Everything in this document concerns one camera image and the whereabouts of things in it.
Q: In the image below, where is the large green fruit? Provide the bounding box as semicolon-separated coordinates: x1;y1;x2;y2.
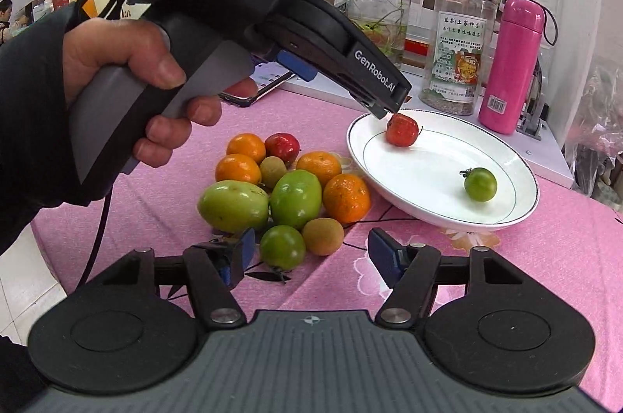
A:
196;180;269;234
269;169;322;229

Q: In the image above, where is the small green tomato front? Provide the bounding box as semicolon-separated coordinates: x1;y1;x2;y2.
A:
260;225;306;270

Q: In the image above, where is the small green tomato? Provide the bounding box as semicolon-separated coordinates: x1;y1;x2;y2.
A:
260;225;306;270
460;167;497;203

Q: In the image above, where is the brown kiwi front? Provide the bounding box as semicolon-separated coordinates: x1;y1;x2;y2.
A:
302;218;344;257

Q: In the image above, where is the brown kiwi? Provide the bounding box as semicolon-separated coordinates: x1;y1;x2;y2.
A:
260;155;287;191
302;218;344;257

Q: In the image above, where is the orange tangerine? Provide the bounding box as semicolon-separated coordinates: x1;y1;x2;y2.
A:
323;173;372;225
215;154;262;185
296;151;342;187
226;133;266;164

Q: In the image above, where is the brown kiwi back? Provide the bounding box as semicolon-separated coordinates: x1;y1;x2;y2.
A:
260;155;287;191

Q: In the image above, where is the red fruit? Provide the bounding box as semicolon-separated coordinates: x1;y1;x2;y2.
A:
264;132;301;167

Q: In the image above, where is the red wax apple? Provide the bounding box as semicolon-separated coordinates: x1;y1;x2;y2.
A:
385;113;420;148

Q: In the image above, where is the black sleeved left forearm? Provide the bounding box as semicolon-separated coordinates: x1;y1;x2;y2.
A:
0;6;83;251

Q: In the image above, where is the person's left hand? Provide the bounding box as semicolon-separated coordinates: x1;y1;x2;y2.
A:
61;17;259;169

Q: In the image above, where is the white round plate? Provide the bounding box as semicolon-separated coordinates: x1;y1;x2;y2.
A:
347;115;540;231

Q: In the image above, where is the black smartphone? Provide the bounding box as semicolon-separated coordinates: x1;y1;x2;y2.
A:
220;63;295;108

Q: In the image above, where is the pink thermos bottle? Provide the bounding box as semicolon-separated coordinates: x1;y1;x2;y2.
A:
478;0;559;136

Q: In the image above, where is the clear plastic bag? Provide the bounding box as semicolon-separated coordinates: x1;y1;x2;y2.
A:
564;56;622;209

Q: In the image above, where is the clear labelled tea jar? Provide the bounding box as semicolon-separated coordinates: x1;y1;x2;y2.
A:
419;0;498;116

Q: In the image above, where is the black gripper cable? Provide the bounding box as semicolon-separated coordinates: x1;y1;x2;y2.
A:
72;188;114;292

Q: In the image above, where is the grey metal bracket right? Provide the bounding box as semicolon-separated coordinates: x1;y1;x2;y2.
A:
516;60;547;141

